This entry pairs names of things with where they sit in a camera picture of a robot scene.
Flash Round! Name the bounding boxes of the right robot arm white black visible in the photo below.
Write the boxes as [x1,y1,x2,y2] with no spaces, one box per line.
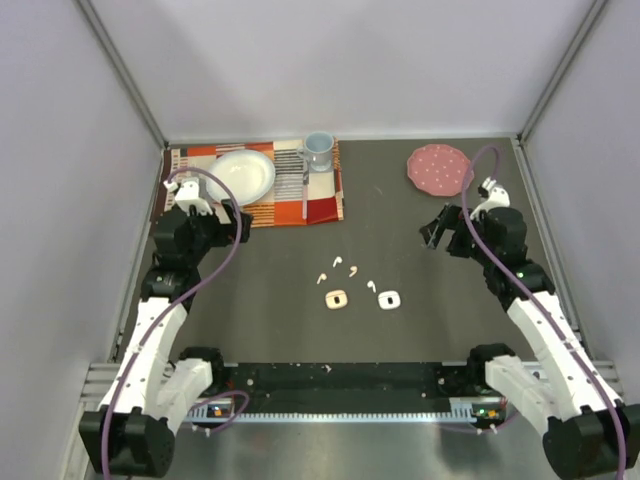
[420,204,639,479]

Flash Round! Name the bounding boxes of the pink dotted plate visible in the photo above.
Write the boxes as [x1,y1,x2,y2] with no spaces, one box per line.
[407,144,471,197]

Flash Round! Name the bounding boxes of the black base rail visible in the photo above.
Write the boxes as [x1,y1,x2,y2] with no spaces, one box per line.
[224,362,480,413]

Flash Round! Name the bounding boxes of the white earbud case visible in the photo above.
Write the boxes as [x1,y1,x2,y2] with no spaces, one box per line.
[378,290,401,311]

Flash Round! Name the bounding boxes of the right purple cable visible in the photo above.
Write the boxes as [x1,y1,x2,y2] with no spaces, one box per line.
[459,144,629,480]

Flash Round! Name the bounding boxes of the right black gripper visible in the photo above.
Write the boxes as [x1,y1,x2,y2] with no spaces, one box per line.
[419,204,497,268]

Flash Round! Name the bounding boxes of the white bowl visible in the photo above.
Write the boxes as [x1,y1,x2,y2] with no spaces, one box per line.
[208,150,275,206]

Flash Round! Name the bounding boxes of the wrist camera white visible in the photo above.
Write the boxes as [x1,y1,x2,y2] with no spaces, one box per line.
[473,177,510,216]
[163,177,213,216]

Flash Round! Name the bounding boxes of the light blue mug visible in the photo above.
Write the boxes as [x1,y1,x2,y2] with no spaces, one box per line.
[296,132,335,172]

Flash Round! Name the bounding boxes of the grey cable duct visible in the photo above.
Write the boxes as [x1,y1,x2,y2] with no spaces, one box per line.
[183,398,507,429]

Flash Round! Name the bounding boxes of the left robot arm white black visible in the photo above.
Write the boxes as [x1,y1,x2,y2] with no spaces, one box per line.
[79,199,252,479]

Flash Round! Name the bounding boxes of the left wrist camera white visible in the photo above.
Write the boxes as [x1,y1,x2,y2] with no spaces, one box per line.
[163,177,213,216]

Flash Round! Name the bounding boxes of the patterned orange placemat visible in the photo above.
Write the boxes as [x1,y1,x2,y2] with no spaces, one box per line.
[161,139,344,228]

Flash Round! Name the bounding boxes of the pink handled knife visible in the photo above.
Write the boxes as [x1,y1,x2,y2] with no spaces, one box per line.
[302,165,309,221]

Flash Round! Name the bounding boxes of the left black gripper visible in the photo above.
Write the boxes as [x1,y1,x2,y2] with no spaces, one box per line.
[184,199,252,266]

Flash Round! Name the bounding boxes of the beige earbud case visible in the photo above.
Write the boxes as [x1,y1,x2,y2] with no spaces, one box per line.
[325,289,349,310]

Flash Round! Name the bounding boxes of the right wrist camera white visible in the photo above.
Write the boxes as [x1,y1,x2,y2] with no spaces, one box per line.
[473,177,510,216]

